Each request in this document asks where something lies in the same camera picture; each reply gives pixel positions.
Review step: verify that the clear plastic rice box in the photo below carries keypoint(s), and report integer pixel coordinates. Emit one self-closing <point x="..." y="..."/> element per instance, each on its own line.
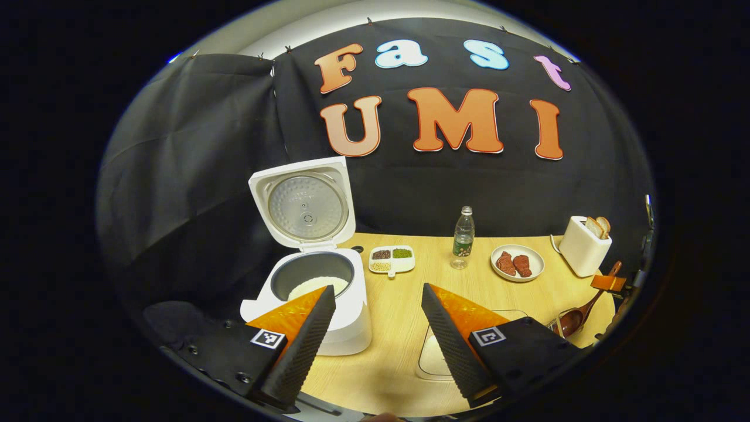
<point x="426" y="340"/>

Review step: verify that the white toaster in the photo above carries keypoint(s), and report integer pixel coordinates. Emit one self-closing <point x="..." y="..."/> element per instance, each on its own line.
<point x="580" y="252"/>

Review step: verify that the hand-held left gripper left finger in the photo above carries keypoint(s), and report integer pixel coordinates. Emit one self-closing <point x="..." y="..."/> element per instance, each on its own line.
<point x="304" y="346"/>

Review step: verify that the red meat piece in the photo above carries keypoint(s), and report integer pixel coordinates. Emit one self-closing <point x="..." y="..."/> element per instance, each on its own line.
<point x="505" y="264"/>
<point x="522" y="265"/>

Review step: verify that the clear plastic water bottle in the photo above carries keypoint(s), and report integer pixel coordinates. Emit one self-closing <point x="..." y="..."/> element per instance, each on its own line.
<point x="464" y="234"/>

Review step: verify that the black backdrop cloth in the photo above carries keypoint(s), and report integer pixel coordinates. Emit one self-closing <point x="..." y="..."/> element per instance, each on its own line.
<point x="410" y="187"/>

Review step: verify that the brown wooden spoon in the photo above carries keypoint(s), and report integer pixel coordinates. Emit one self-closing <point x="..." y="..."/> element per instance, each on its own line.
<point x="571" y="321"/>

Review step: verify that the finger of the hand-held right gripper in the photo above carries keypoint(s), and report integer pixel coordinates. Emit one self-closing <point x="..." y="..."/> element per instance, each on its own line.
<point x="609" y="283"/>

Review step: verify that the toast bread slice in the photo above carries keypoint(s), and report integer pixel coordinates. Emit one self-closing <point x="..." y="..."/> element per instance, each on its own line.
<point x="604" y="224"/>
<point x="593" y="228"/>

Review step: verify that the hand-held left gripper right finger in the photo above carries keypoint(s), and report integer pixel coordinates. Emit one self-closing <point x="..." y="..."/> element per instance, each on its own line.
<point x="451" y="346"/>

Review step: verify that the white round plate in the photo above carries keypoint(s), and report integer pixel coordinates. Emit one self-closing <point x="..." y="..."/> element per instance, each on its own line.
<point x="536" y="261"/>

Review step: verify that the white rice cooker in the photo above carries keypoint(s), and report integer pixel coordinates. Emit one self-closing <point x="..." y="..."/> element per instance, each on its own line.
<point x="351" y="328"/>

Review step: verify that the white rice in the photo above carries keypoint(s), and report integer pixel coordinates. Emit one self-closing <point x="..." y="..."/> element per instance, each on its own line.
<point x="436" y="357"/>
<point x="316" y="287"/>

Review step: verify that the white divided dish of grains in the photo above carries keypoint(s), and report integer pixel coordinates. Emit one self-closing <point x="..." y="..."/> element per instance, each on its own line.
<point x="404" y="266"/>

